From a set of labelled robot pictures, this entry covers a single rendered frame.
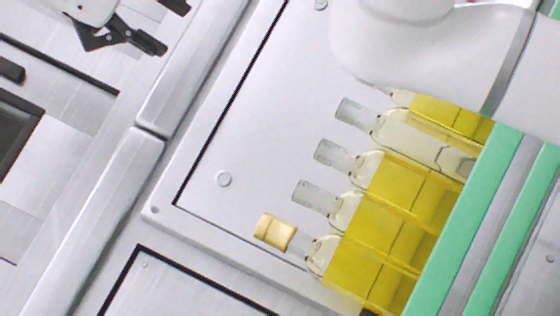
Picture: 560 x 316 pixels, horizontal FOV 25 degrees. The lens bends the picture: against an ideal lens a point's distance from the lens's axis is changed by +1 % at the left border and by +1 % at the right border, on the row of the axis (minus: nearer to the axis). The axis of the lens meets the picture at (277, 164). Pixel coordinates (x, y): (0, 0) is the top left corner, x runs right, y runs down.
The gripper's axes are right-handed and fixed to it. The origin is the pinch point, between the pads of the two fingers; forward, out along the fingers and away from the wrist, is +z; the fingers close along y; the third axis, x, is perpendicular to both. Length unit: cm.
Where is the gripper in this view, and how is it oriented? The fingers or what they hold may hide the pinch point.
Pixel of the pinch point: (162, 23)
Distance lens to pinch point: 143.3
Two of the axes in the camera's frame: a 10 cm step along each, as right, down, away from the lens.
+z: 8.3, 5.1, 2.1
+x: 3.2, -1.3, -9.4
